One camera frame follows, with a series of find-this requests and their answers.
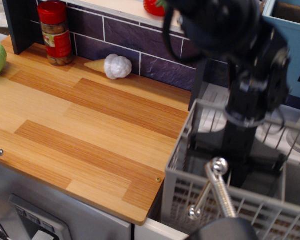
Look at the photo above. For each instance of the red lid spice jar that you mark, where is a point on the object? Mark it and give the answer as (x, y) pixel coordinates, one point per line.
(55, 31)

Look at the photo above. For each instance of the toy ice cream cone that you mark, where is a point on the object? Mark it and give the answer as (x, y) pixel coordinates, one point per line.
(113, 66)

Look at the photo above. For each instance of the red toy strawberry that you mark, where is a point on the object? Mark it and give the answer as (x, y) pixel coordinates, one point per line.
(155, 7)

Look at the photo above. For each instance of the light blue box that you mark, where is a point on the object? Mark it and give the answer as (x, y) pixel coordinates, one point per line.
(285, 16)

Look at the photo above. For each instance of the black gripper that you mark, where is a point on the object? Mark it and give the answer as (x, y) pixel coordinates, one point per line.
(244, 153)

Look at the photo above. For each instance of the black clamp base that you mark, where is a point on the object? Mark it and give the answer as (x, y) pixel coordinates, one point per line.
(225, 229)

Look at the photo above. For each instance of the dark grey middle post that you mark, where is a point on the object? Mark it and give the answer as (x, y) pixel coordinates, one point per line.
(200, 84)

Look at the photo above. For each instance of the grey plastic drying rack basket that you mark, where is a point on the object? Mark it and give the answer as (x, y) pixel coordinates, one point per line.
(272, 206)

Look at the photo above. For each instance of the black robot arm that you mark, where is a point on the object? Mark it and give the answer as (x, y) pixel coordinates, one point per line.
(257, 74)

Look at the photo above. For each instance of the grey oven control panel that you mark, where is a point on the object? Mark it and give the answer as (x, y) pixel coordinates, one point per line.
(34, 219)

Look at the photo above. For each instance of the dark grey left post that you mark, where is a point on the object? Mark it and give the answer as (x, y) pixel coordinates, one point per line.
(23, 23)

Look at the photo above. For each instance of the dark grey post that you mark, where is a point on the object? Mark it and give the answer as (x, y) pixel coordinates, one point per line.
(23, 23)
(200, 84)

